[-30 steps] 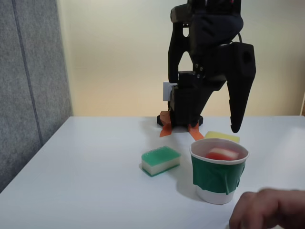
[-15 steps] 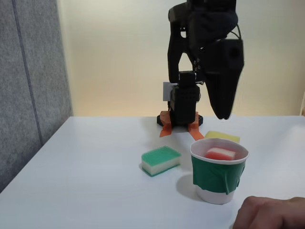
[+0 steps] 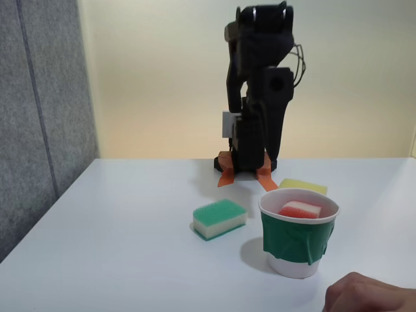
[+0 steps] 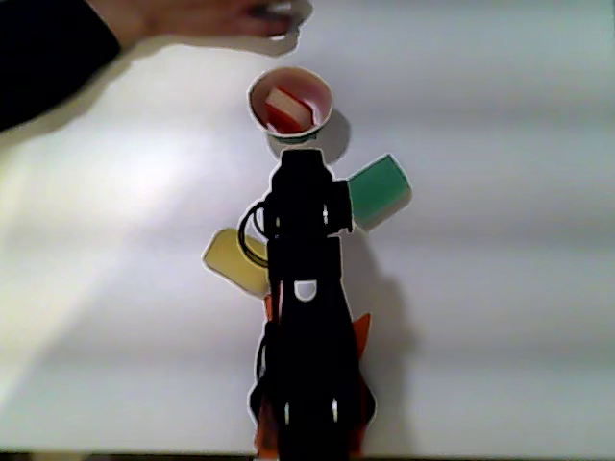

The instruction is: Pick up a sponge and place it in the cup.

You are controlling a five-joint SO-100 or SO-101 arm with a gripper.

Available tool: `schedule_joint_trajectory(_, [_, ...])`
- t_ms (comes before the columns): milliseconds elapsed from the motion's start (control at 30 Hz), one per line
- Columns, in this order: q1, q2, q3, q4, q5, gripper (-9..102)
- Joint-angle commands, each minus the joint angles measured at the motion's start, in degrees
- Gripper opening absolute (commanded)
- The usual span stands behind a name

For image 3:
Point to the red and white sponge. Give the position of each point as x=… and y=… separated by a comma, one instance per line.
x=299, y=210

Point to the person's left hand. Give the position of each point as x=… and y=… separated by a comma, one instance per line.
x=367, y=295

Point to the orange tape strip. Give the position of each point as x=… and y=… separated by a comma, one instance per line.
x=268, y=182
x=226, y=178

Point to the yellow sponge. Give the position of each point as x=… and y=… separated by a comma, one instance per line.
x=302, y=186

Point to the green and white sponge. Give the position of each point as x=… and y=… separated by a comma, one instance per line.
x=217, y=216

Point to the white paper cup green tape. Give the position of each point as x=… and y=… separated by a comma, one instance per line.
x=295, y=240

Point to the grey felt partition panel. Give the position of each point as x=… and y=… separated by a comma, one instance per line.
x=39, y=130

